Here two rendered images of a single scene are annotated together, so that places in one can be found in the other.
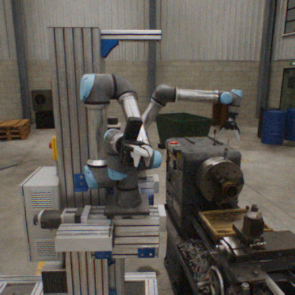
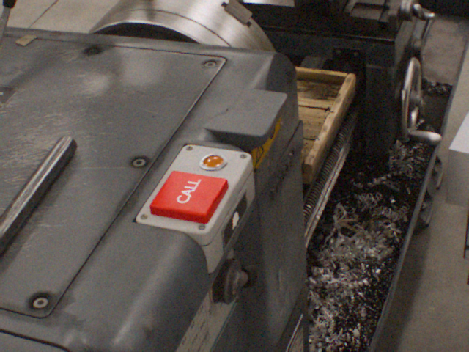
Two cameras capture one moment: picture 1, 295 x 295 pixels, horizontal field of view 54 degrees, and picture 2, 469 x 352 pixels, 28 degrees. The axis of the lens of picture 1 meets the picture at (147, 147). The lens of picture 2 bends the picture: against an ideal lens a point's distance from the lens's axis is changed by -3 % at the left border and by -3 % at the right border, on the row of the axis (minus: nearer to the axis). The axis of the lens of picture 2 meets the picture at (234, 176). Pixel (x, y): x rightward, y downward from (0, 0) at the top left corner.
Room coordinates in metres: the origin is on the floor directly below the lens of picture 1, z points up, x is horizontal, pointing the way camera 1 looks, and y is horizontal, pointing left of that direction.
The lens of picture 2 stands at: (2.92, 0.22, 1.83)
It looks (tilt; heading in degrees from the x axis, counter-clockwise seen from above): 36 degrees down; 212
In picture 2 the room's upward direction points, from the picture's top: 5 degrees counter-clockwise
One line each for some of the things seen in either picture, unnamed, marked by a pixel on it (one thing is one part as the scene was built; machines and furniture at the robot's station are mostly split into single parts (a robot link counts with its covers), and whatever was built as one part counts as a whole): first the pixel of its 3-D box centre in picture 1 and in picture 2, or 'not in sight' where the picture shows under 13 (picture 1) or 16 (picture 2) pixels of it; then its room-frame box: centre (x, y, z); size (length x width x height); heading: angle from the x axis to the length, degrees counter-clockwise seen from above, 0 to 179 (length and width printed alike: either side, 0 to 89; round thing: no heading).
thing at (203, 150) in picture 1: (198, 166); (65, 276); (2.31, -0.43, 1.06); 0.59 x 0.48 x 0.39; 9
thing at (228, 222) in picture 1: (233, 222); (239, 112); (1.67, -0.55, 0.89); 0.36 x 0.30 x 0.04; 99
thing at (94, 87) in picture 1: (99, 133); not in sight; (1.32, 0.23, 1.54); 0.15 x 0.12 x 0.55; 114
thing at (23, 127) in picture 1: (13, 129); not in sight; (8.68, 4.11, 0.22); 1.25 x 0.86 x 0.44; 13
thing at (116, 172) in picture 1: (121, 164); not in sight; (1.09, 0.10, 1.46); 0.11 x 0.08 x 0.11; 114
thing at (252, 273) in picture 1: (268, 259); (303, 9); (1.27, -0.62, 0.90); 0.47 x 0.30 x 0.06; 99
